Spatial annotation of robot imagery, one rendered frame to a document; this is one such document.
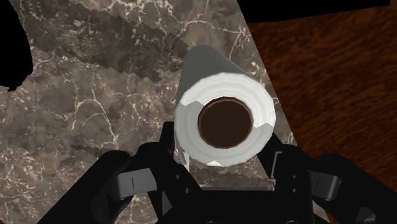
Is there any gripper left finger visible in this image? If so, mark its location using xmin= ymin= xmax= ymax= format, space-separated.
xmin=37 ymin=121 xmax=202 ymax=224

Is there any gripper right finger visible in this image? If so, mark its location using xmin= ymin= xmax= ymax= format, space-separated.
xmin=260 ymin=133 xmax=397 ymax=224

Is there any white paper towel roll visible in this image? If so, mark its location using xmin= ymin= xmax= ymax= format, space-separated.
xmin=173 ymin=45 xmax=277 ymax=167

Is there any black rounded object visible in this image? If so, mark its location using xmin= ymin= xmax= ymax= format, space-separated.
xmin=0 ymin=0 xmax=34 ymax=92

